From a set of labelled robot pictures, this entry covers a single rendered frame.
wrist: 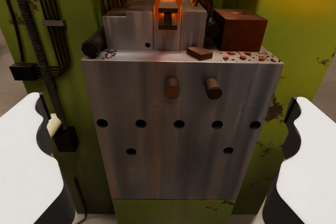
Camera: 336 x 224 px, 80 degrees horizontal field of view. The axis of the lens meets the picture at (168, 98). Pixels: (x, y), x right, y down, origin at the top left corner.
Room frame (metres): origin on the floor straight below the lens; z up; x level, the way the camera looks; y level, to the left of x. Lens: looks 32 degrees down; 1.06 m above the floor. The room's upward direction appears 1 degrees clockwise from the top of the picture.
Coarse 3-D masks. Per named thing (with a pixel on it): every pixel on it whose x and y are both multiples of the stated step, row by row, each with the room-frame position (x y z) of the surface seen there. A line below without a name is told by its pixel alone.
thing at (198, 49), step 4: (188, 48) 0.39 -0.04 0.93; (192, 48) 0.39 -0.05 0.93; (196, 48) 0.39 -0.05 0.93; (200, 48) 0.39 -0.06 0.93; (204, 48) 0.39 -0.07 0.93; (188, 52) 0.39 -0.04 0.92; (192, 52) 0.38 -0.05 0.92; (196, 52) 0.37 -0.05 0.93; (200, 52) 0.37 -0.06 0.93; (204, 52) 0.37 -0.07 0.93; (208, 52) 0.37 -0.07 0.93; (212, 52) 0.37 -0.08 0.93; (196, 56) 0.37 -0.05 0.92; (200, 56) 0.36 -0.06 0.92; (204, 56) 0.36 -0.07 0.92; (208, 56) 0.37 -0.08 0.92
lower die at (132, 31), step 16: (128, 0) 0.63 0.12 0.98; (144, 0) 0.56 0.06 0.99; (112, 16) 0.41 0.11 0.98; (128, 16) 0.41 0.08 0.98; (144, 16) 0.41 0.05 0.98; (192, 16) 0.41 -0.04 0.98; (112, 32) 0.41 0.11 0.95; (128, 32) 0.41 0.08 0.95; (144, 32) 0.41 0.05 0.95; (160, 32) 0.41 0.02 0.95; (176, 32) 0.41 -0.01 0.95; (192, 32) 0.41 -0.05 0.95; (112, 48) 0.41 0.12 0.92; (128, 48) 0.41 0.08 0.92; (144, 48) 0.41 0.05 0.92; (160, 48) 0.41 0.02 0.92; (176, 48) 0.41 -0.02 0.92
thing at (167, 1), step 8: (160, 0) 0.38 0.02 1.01; (168, 0) 0.39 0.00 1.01; (176, 0) 0.40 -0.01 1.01; (160, 8) 0.31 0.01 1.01; (168, 8) 0.31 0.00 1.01; (176, 8) 0.31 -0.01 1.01; (160, 16) 0.37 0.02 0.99; (168, 16) 0.31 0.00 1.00; (176, 16) 0.40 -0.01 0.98; (160, 24) 0.31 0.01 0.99; (168, 24) 0.31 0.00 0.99; (176, 24) 0.31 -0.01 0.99
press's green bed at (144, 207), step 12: (120, 204) 0.35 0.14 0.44; (132, 204) 0.35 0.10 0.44; (144, 204) 0.35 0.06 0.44; (156, 204) 0.35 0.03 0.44; (168, 204) 0.35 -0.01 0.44; (180, 204) 0.35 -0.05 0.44; (192, 204) 0.35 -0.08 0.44; (204, 204) 0.35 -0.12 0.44; (216, 204) 0.35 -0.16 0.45; (228, 204) 0.35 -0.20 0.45; (120, 216) 0.35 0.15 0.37; (132, 216) 0.35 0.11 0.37; (144, 216) 0.35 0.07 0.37; (156, 216) 0.35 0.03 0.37; (168, 216) 0.35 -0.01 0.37; (180, 216) 0.35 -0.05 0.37; (192, 216) 0.35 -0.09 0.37; (204, 216) 0.35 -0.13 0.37; (216, 216) 0.35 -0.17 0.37; (228, 216) 0.35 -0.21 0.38
